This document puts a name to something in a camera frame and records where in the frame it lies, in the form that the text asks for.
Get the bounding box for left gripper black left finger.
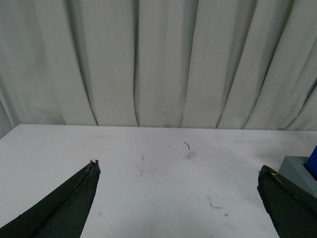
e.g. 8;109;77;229
0;160;101;238

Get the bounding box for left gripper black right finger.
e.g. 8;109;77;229
257;165;317;238

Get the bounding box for blue block with knob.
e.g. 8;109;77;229
305;146;317;179

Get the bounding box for gray square base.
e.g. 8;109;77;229
278;156;317;197

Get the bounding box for white curtain backdrop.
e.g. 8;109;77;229
0;0;317;135

